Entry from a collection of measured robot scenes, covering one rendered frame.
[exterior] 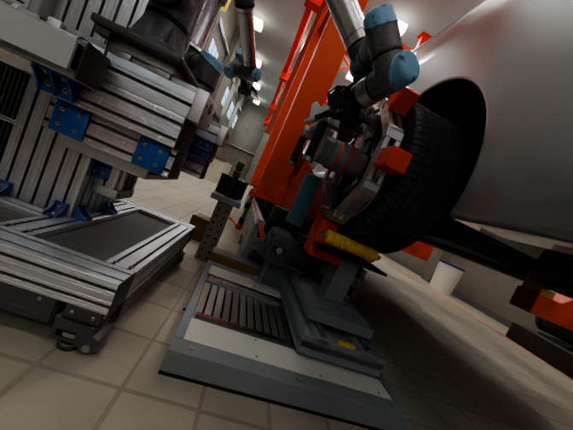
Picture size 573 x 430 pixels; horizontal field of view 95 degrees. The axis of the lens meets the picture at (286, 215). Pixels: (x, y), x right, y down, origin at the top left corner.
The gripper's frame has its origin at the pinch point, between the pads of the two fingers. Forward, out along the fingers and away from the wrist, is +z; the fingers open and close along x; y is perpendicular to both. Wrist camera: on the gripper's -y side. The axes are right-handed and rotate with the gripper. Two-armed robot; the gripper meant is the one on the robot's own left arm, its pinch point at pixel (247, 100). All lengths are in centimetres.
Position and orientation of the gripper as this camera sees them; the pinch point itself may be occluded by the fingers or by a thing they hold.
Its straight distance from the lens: 206.4
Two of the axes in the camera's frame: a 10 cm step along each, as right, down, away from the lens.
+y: -0.9, 8.7, -4.9
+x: 10.0, 0.9, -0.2
